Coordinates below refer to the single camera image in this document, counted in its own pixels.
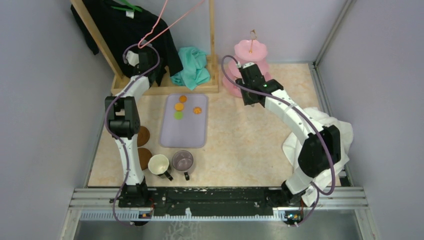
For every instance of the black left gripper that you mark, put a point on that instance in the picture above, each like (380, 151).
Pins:
(154, 59)

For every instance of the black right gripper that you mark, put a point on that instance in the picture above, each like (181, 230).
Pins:
(247, 100)

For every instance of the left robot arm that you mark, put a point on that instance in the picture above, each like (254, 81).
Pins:
(122, 122)

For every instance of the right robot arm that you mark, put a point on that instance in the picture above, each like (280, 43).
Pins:
(320, 145)

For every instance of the black t-shirt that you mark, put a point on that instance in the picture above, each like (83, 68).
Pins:
(121, 31)

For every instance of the pink three-tier cake stand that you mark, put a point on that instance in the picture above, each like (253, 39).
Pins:
(246, 51)

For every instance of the green clothes hanger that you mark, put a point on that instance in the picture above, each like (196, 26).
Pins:
(127, 7)

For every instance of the teal cloth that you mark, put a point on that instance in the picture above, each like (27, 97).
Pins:
(194, 72)

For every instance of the small orange round cookie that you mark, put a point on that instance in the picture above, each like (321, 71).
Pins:
(183, 99)

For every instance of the orange waffle round cookie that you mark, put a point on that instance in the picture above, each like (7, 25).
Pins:
(179, 106)

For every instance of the orange swirl cookie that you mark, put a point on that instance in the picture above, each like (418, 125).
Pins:
(197, 110)

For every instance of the green round cookie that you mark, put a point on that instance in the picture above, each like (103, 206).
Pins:
(178, 115)

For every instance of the brown saucer far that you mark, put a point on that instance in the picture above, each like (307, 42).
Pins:
(143, 136)

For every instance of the brown saucer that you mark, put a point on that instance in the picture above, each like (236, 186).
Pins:
(143, 136)
(144, 156)

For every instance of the lavender serving tray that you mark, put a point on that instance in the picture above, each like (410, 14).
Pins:
(189, 132)

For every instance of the brown saucer near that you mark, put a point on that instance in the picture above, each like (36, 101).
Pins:
(144, 156)

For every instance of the wooden clothes rack frame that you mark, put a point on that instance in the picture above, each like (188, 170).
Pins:
(166, 87)

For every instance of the cream mug black handle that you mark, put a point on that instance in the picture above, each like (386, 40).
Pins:
(159, 165)

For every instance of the purple mug black handle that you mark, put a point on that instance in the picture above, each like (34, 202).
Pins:
(183, 161)

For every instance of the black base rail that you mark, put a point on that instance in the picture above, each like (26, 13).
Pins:
(208, 201)

